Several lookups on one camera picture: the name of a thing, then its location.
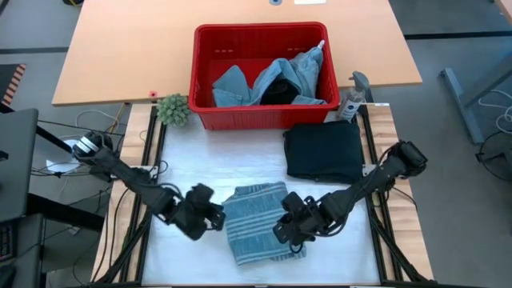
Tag dark blue denim jeans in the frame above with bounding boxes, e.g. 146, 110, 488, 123
282, 119, 364, 186

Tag white cable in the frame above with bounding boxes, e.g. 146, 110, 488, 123
74, 110, 121, 129
478, 90, 512, 135

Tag light blue denim shirt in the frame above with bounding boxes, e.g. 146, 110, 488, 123
211, 46, 327, 108

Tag red plastic laundry bin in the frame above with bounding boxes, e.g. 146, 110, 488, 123
188, 22, 341, 131

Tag black aluminium table frame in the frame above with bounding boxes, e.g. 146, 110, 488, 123
91, 103, 437, 288

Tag dark hazard-edged floor mat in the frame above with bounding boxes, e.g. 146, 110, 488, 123
0, 62, 27, 107

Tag blue white striped shirt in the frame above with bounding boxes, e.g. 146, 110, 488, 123
222, 182, 307, 266

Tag black round floor base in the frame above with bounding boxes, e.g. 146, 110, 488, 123
474, 130, 512, 183

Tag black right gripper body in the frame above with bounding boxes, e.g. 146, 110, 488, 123
287, 195, 336, 238

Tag black garment with print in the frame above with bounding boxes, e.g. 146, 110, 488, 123
259, 78, 300, 106

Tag green potted plant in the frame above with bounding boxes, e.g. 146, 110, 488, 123
155, 94, 191, 127

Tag white spray bottle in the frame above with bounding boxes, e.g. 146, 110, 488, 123
337, 70, 371, 122

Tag white round device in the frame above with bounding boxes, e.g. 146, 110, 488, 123
45, 138, 87, 174

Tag grey metal desk frame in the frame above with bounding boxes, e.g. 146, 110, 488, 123
439, 51, 512, 145

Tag light wooden table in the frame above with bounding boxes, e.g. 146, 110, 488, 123
51, 0, 424, 107

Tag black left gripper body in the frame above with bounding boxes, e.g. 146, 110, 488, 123
172, 182, 217, 242

